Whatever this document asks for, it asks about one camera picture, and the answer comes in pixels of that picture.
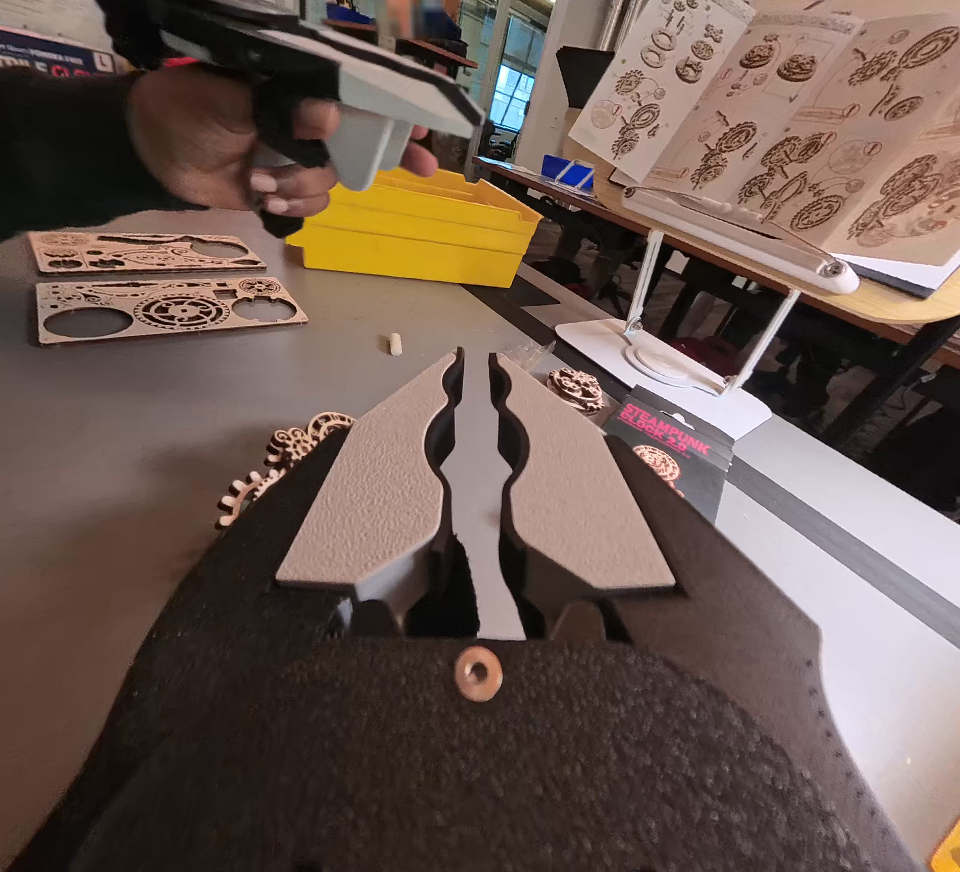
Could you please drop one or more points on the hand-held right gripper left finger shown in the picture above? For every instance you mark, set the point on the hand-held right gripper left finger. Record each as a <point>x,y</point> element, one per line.
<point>367,504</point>

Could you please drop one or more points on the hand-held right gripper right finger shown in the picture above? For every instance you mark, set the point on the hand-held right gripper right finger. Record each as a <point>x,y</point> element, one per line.
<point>592,504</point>

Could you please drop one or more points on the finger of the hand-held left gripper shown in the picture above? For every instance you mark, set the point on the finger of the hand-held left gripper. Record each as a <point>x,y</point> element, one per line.
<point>405,103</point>

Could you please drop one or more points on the wooden gear assembly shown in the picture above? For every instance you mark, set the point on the wooden gear assembly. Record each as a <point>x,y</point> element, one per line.
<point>300,437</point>

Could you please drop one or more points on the person's left forearm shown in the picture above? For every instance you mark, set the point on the person's left forearm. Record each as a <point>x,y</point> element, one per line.
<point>60,152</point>

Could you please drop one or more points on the person's left hand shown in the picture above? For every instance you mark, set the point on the person's left hand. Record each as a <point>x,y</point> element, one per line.
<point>195,137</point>

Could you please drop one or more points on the black puzzle box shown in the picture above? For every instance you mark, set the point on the black puzzle box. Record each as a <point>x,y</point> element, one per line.
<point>675,437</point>

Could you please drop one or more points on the small round wooden gear stack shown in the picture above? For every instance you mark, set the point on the small round wooden gear stack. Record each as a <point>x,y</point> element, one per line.
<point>575,390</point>

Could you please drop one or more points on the white book stand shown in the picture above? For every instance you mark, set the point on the white book stand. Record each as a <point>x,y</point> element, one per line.
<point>675,369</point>

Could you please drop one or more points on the clear plastic bag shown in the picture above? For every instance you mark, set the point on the clear plastic bag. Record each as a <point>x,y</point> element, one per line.
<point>529,354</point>

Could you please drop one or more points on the small blue bin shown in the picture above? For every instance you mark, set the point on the small blue bin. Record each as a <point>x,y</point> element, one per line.
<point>568,173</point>

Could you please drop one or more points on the blue glove box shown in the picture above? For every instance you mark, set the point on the blue glove box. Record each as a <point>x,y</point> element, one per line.
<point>45,54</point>

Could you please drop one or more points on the wooden puzzle sheet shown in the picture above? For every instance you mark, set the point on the wooden puzzle sheet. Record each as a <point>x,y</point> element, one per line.
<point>150,264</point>
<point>225,332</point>

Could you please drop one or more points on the large folded instruction sheet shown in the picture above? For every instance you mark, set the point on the large folded instruction sheet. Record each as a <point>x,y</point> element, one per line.
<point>862,122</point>

